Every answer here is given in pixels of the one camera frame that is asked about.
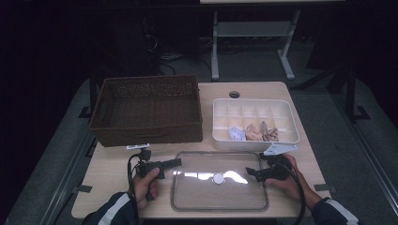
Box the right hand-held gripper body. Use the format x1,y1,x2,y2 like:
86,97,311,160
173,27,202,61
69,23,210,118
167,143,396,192
258,142,299,183

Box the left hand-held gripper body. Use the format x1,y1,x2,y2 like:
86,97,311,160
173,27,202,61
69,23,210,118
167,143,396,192
126,142,165,203

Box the white divided storage box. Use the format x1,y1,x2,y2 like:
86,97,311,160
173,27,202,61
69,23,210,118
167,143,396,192
211,97,300,153

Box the beige sheer sock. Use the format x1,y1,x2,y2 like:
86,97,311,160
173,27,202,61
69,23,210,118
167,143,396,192
257,120,281,143

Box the clear plastic box lid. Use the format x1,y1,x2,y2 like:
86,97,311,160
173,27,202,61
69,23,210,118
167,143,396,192
170,151,270,214

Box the white sock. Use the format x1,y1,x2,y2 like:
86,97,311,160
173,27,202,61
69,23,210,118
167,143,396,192
228,126,247,143

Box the brown wicker basket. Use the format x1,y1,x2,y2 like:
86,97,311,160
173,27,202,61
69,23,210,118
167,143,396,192
88,74,204,148

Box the person's right hand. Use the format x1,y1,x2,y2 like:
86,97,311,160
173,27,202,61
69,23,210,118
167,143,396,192
266,154,323,211

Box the person's left hand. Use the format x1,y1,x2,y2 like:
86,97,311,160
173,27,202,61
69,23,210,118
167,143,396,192
131,167,161,210

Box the black metal stand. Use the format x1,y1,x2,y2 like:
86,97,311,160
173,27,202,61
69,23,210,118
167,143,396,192
344,67,372,124
78,69,99,120

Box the white metal stand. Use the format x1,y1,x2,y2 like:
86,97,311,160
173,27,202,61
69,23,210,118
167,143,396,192
209,8,301,83

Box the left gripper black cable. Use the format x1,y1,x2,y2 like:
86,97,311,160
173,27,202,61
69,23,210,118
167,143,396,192
126,153,144,225

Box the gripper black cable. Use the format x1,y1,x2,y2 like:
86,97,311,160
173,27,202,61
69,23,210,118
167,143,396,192
275,160,307,225
126,153,144,225

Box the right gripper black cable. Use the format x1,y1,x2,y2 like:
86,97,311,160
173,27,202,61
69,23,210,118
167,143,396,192
275,160,307,225

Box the grey metal floor rail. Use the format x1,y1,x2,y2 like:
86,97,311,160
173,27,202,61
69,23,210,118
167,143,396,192
38,130,98,225
331,93,398,217

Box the floor cables bundle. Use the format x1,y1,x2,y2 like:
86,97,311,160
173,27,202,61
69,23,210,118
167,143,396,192
159,53,186,76

